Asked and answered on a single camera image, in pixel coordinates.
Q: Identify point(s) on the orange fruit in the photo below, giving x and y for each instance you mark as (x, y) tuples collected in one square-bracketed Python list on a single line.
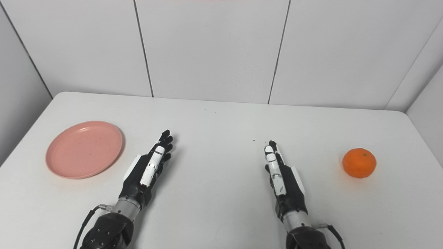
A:
[(359, 163)]

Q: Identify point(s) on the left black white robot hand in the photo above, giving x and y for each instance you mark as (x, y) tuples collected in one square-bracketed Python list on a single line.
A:
[(138, 176)]

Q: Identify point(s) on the pink round plate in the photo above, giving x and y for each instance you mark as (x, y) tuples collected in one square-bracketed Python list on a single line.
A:
[(84, 150)]

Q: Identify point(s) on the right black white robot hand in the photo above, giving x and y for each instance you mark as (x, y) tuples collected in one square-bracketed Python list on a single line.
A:
[(289, 193)]

